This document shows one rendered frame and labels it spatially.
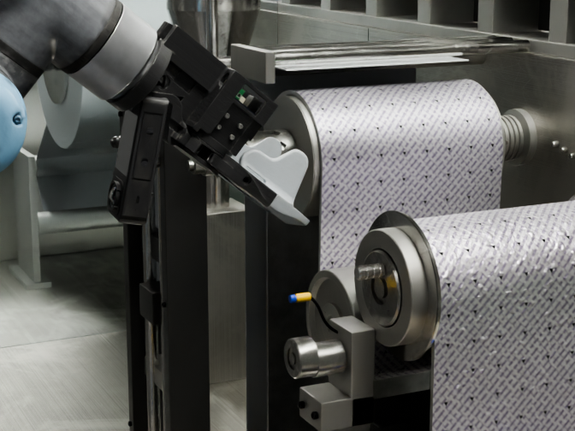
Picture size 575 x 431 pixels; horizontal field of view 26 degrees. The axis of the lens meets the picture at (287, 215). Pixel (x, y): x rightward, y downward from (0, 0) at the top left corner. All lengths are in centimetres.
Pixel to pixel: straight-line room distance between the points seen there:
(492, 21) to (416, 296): 56
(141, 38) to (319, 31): 103
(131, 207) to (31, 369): 99
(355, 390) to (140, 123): 37
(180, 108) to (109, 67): 8
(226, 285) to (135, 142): 86
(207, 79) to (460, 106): 46
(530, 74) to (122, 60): 66
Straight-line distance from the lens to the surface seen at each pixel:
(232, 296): 191
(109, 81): 103
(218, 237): 188
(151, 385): 156
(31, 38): 101
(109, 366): 203
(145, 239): 151
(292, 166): 110
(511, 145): 154
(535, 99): 155
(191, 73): 107
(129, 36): 103
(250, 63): 141
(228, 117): 108
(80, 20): 101
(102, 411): 186
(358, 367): 124
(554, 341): 127
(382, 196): 140
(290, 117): 140
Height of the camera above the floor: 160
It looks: 13 degrees down
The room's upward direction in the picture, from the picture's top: straight up
